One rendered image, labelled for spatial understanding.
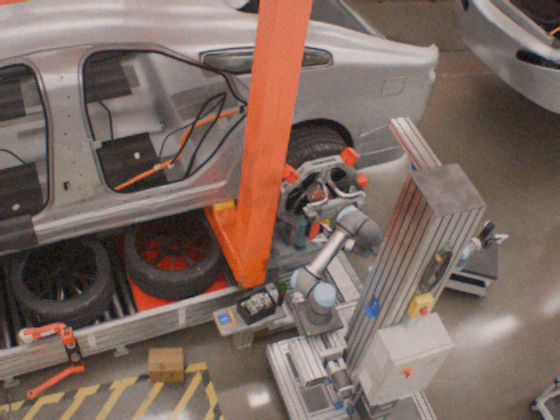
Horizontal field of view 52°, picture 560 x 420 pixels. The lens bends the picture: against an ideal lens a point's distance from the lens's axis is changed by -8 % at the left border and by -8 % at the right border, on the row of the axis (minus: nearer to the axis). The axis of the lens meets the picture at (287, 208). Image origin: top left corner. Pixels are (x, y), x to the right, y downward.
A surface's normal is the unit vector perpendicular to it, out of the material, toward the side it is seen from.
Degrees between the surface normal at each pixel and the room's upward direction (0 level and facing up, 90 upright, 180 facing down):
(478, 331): 0
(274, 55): 90
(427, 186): 0
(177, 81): 7
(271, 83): 90
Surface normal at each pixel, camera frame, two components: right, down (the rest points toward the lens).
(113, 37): 0.34, -0.15
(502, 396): 0.12, -0.66
